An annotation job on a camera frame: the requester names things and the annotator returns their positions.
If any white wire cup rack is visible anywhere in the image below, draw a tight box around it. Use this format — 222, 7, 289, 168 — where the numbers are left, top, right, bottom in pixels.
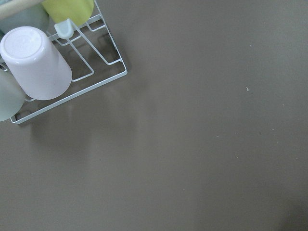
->
10, 1, 128, 124

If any pink plastic cup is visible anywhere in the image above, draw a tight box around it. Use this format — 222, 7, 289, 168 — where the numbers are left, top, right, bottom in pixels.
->
0, 26, 72, 100

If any yellow-green plastic cup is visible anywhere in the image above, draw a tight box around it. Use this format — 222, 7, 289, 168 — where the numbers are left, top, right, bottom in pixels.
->
41, 0, 94, 26

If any wooden rack handle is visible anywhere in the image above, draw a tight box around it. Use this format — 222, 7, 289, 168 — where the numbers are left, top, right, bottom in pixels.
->
0, 0, 42, 19

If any grey-blue plastic cup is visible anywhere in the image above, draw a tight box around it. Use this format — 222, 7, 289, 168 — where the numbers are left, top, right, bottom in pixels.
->
0, 4, 50, 34

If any pale green plastic cup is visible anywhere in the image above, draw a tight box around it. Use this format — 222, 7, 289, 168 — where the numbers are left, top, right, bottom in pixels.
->
0, 69, 26, 121

